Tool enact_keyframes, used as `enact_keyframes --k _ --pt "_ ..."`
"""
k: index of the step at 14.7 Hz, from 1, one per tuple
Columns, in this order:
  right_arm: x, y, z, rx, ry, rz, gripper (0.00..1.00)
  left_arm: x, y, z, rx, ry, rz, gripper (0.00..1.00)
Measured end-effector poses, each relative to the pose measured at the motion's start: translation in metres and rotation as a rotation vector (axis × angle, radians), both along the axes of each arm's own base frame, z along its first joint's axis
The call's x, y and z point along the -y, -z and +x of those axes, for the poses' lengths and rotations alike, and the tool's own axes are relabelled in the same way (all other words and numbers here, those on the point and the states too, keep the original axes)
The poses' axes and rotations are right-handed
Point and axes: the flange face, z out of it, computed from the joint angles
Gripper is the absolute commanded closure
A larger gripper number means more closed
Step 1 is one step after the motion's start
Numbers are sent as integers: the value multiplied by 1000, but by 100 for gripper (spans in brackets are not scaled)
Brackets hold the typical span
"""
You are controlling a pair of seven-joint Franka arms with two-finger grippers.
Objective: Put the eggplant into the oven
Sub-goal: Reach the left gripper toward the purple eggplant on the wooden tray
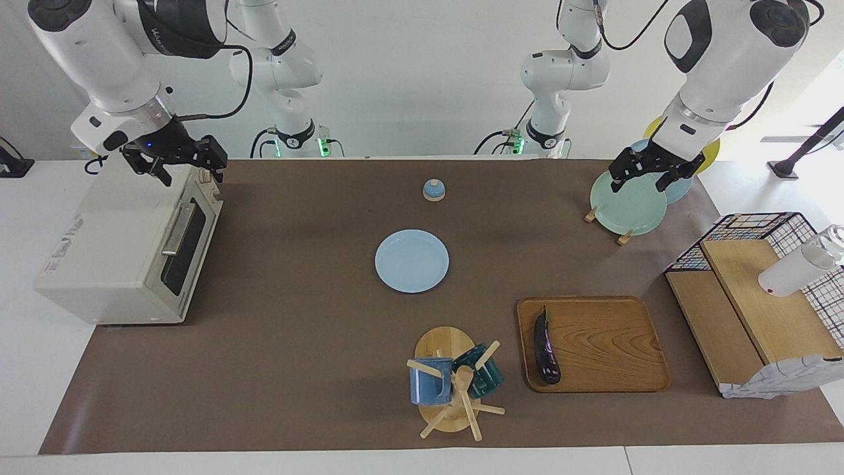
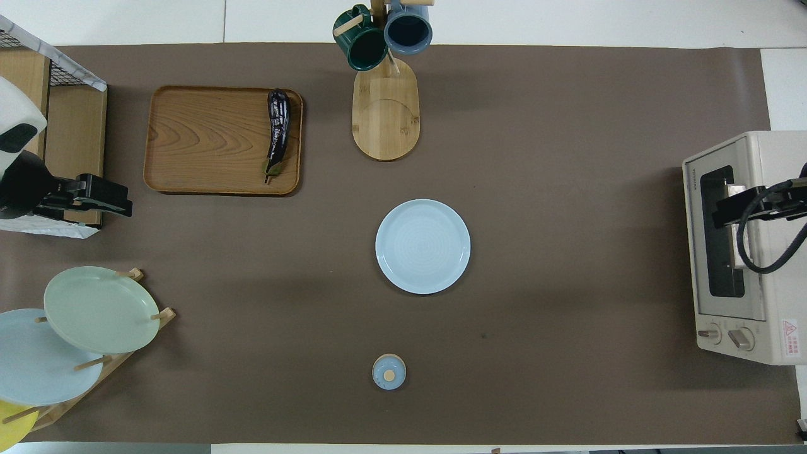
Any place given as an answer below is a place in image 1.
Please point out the wooden shelf box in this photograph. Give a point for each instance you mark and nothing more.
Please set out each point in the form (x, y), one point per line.
(758, 303)

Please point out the dark purple eggplant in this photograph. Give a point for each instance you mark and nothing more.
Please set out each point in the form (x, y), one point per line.
(546, 356)

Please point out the pale green plate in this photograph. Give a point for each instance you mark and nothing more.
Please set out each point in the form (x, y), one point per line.
(626, 208)

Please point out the white cup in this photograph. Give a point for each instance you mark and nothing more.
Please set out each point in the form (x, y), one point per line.
(791, 277)

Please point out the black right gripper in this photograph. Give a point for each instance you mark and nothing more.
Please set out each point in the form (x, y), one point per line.
(173, 146)

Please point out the wooden plate rack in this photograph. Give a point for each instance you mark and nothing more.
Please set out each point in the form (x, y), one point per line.
(624, 239)

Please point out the white checked cloth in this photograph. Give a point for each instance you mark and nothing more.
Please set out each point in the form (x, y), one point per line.
(778, 382)

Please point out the light blue racked plate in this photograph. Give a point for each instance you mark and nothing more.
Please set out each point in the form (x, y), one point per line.
(679, 190)

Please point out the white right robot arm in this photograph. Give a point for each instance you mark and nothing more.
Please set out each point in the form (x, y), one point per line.
(99, 59)

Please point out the wooden mug tree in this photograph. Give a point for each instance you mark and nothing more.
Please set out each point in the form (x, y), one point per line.
(442, 343)

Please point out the black stand pole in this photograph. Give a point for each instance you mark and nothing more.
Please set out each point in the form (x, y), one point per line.
(804, 148)

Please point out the brown table mat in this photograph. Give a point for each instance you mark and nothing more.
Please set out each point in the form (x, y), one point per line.
(316, 369)

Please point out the dark green ceramic mug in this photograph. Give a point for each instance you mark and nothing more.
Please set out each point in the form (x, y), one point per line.
(488, 377)

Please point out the blue ceramic mug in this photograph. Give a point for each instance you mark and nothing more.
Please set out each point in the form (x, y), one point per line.
(427, 386)

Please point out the cream toaster oven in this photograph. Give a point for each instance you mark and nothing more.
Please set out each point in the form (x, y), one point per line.
(105, 251)

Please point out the yellow plate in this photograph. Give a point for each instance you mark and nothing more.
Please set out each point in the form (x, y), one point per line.
(709, 157)

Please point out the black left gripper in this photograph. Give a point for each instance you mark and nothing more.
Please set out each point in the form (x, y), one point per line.
(649, 161)

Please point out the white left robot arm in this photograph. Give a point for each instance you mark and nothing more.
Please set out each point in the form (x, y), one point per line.
(719, 59)

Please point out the wooden serving tray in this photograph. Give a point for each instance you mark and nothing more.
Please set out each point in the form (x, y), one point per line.
(606, 343)

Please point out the glass oven door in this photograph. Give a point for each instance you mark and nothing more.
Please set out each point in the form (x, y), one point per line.
(188, 247)

